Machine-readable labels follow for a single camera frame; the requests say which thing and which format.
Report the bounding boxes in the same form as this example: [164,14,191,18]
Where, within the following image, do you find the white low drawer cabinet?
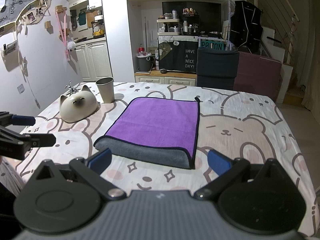
[135,70,197,86]

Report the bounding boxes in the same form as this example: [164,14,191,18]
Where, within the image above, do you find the dark blue chair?
[196,47,240,90]

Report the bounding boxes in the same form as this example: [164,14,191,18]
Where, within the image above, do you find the white cat figurine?
[60,85,98,123]

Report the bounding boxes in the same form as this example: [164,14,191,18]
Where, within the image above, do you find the cream two tier shelf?
[157,19,180,36]

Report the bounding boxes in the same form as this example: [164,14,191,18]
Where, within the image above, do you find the small silver metal ornament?
[65,80,78,96]

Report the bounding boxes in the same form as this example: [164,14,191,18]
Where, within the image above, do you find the beige cup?
[95,77,114,103]

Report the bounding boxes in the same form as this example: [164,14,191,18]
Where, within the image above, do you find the black cloth with text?
[158,40,199,73]

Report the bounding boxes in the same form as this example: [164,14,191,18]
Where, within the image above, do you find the white kitchen cabinet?
[75,38,113,82]

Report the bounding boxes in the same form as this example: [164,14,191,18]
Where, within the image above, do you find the purple and grey towel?
[94,97,200,170]

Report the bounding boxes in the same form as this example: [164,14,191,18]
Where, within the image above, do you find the maroon folded mat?
[233,52,281,100]

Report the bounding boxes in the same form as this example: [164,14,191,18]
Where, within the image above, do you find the teal poison sign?
[199,38,226,50]

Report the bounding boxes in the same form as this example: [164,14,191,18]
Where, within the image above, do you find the dark grey trash bin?
[137,55,153,72]

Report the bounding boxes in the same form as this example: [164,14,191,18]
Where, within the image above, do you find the black hanging garment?
[229,1,263,54]

